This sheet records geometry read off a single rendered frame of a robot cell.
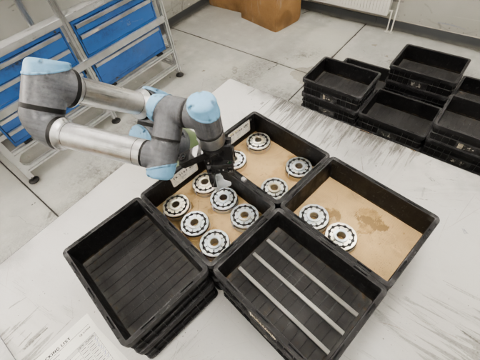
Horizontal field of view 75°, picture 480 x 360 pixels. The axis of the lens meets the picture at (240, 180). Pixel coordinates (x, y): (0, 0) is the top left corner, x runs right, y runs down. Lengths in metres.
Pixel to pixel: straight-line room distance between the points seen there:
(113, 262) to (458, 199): 1.33
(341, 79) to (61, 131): 1.82
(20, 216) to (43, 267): 1.35
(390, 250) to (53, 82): 1.12
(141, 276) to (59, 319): 0.36
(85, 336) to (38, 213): 1.58
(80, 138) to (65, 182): 1.88
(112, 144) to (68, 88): 0.24
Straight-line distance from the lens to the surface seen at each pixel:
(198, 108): 0.75
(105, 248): 1.24
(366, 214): 1.19
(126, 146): 0.87
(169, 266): 1.12
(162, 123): 0.82
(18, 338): 1.43
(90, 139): 0.93
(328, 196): 1.21
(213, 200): 1.17
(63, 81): 1.04
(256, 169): 1.27
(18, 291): 1.52
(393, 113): 2.31
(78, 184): 2.74
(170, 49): 3.27
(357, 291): 1.06
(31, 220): 2.74
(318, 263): 1.07
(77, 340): 1.31
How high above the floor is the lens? 1.81
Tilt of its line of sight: 52 degrees down
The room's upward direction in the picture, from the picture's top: 9 degrees counter-clockwise
